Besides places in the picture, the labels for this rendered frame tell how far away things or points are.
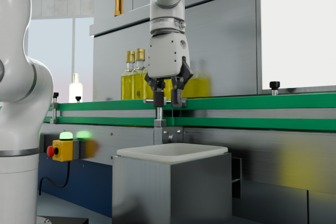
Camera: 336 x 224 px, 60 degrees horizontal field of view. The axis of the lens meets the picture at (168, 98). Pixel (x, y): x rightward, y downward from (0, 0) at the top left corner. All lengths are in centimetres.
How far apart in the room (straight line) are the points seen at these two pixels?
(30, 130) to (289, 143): 59
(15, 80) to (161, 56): 32
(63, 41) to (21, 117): 381
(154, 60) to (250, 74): 37
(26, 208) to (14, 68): 31
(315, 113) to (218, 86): 39
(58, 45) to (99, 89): 306
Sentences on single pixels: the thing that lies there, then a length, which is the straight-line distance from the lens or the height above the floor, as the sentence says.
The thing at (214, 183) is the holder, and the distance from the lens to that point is 67.
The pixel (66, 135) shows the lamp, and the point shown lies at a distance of 111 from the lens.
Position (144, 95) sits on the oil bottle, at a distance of 103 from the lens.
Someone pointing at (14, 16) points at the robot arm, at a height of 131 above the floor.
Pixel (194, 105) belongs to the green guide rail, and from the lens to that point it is 86.
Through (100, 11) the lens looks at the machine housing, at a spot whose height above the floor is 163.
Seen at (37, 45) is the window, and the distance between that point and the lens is 472.
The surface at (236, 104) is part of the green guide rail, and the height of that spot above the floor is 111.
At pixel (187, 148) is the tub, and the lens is 78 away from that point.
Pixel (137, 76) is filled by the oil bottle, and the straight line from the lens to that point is 106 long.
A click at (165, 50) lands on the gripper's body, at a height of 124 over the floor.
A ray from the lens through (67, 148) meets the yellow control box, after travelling 109.
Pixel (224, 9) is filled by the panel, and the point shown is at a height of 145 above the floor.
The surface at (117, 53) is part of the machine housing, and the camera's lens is 146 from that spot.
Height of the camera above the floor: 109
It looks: 3 degrees up
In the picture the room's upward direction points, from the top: straight up
